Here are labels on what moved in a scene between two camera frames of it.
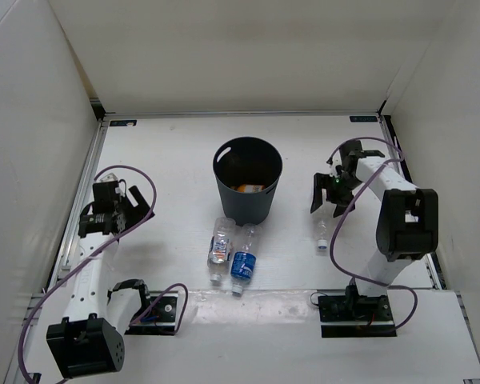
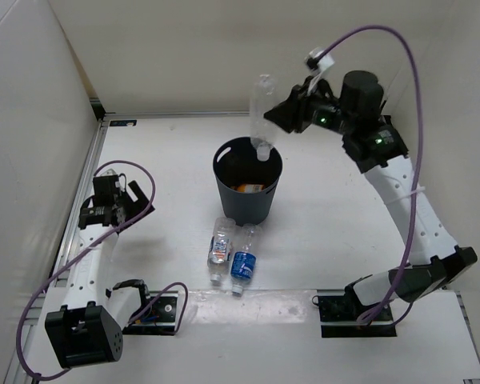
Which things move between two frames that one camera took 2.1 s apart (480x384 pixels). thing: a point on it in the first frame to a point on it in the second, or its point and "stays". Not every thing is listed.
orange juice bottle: [248, 188] stays
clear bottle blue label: [244, 258] stays
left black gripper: [139, 211] stays
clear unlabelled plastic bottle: [322, 230] to [262, 101]
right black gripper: [322, 181] to [284, 114]
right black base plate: [356, 308] stays
